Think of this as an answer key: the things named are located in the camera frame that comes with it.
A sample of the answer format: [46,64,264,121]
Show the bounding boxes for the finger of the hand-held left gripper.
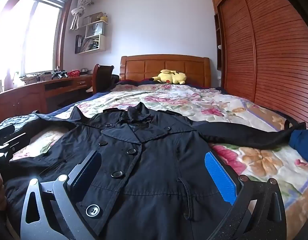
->
[5,132,28,155]

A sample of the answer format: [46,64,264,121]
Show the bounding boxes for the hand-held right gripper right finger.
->
[204,151,287,240]

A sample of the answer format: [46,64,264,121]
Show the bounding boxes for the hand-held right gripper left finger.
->
[20,150,102,240]

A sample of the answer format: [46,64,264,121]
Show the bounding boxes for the black button coat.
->
[4,102,307,240]

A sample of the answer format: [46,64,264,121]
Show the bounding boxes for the floral blanket bed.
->
[9,84,308,240]

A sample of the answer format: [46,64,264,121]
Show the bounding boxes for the wooden desk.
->
[0,75,94,123]

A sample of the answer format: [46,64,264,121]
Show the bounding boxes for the black devices on desk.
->
[51,69,69,80]

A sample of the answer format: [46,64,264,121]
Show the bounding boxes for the blue cloth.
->
[289,129,308,153]

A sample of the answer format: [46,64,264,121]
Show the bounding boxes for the wooden chair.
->
[92,64,114,94]

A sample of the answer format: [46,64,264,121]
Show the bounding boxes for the window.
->
[0,0,72,80]

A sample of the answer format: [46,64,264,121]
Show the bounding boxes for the yellow plush toy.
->
[151,69,186,85]

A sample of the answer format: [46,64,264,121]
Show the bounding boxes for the wooden bed headboard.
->
[119,54,212,88]

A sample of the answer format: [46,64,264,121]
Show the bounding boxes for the wooden slatted wardrobe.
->
[211,0,308,130]

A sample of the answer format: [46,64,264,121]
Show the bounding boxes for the tied beige curtain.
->
[70,0,92,30]

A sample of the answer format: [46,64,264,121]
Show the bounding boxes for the white wall shelf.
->
[75,12,108,54]

